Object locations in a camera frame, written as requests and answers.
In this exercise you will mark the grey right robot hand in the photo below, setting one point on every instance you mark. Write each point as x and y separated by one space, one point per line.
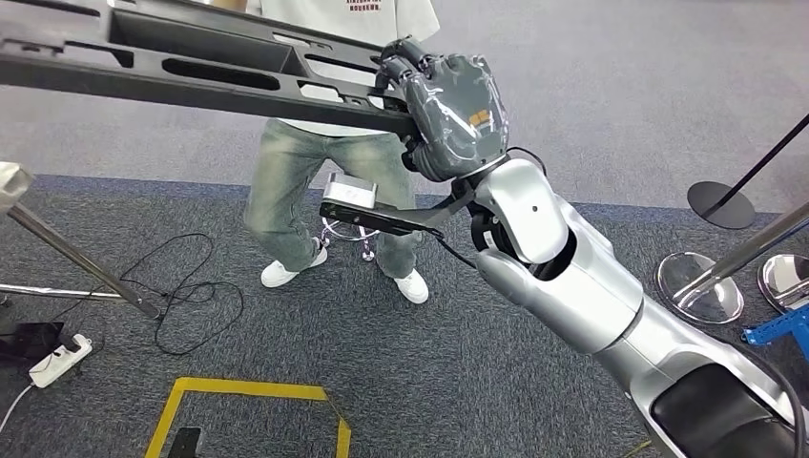
455 120

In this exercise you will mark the long black plastic part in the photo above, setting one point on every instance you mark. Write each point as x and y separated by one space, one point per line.
95 79

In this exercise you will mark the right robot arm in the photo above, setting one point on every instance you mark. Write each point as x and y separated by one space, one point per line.
600 303

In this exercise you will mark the blue metal shelf rack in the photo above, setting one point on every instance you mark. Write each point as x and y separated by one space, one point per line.
784 325

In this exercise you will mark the chrome stool base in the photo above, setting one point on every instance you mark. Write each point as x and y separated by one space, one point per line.
368 251

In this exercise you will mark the person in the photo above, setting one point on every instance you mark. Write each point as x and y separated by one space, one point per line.
284 189

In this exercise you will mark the black stanchion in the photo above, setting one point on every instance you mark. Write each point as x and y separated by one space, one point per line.
720 205

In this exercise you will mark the yellow floor tape square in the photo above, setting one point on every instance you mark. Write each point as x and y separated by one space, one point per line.
253 389

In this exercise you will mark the white power strip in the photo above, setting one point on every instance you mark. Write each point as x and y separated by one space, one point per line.
57 365

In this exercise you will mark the black power adapter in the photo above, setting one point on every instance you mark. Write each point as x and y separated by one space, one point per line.
31 338

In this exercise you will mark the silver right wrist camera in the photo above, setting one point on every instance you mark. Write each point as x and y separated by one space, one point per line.
351 189

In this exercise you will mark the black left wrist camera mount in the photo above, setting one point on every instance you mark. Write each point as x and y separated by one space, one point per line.
184 444

